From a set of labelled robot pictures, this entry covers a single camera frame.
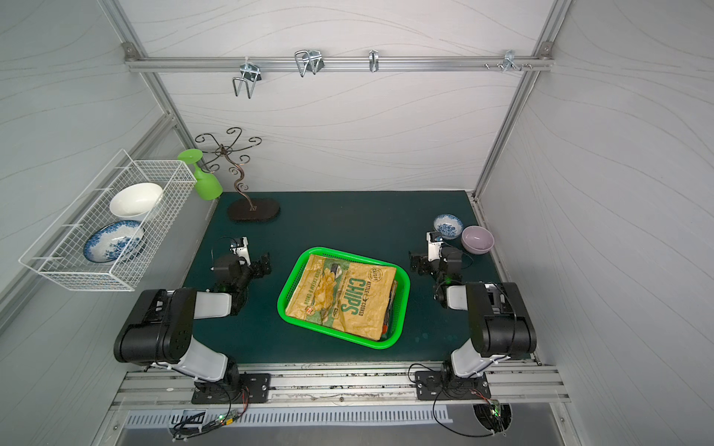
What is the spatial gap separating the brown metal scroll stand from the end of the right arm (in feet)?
2.06

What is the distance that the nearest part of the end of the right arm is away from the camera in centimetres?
85

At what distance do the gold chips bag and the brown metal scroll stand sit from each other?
1.29ft

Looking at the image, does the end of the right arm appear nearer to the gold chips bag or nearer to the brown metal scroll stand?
the gold chips bag

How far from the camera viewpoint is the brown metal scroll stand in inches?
35.2

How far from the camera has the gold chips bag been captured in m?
0.77
